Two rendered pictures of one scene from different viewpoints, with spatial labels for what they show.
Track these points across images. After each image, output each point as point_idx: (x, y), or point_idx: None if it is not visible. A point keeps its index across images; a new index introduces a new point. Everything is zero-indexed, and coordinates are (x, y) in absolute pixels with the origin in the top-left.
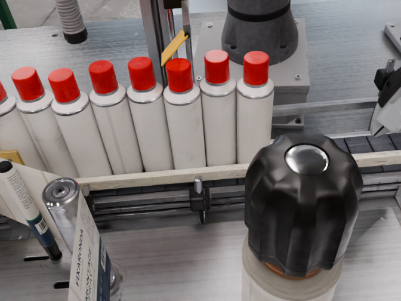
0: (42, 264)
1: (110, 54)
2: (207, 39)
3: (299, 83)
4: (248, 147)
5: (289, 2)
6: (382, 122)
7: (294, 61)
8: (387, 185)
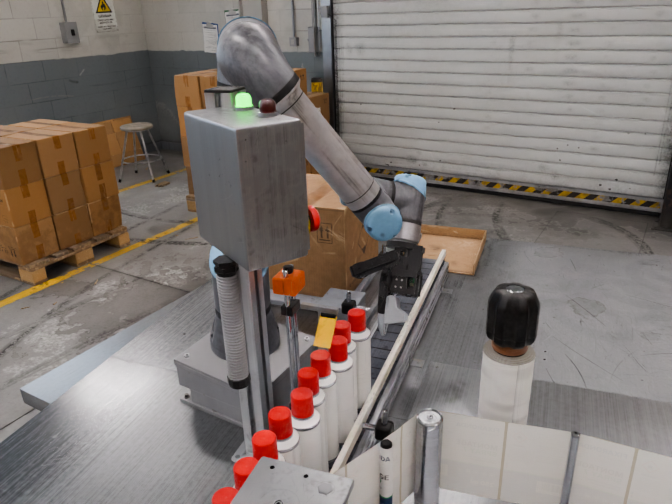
0: None
1: (68, 468)
2: (204, 363)
3: (313, 341)
4: (367, 380)
5: None
6: (389, 322)
7: (286, 334)
8: (407, 359)
